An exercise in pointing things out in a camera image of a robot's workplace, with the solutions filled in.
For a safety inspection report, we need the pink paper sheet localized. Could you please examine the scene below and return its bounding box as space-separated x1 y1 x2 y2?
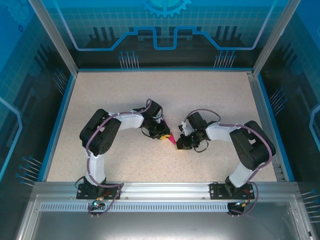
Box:
161 118 177 147

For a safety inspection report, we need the sheet metal tray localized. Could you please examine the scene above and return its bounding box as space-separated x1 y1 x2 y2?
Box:
14 194 313 240

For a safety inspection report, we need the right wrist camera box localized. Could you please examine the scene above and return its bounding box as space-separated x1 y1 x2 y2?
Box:
177 120 193 136

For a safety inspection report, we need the aluminium mounting rail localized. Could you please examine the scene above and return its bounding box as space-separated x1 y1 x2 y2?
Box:
33 181 298 199

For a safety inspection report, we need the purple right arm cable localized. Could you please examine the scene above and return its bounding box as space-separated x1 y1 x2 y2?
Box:
191 108 274 218

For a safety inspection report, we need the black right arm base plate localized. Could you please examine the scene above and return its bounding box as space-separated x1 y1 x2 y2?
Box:
209 182 256 200

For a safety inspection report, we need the slotted metal cable duct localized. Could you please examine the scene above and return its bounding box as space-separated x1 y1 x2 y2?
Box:
39 202 293 213

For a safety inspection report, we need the aluminium side rail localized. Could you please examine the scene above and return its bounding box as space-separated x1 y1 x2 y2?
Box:
246 71 286 182

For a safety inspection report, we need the cable connector with light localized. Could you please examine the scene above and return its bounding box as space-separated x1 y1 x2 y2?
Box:
233 199 251 209
90 197 105 210

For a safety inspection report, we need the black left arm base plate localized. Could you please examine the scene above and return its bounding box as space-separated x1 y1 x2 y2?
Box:
76 183 123 200

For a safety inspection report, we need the aluminium frame post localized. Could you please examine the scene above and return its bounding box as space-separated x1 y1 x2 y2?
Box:
27 0 79 76
252 0 302 76

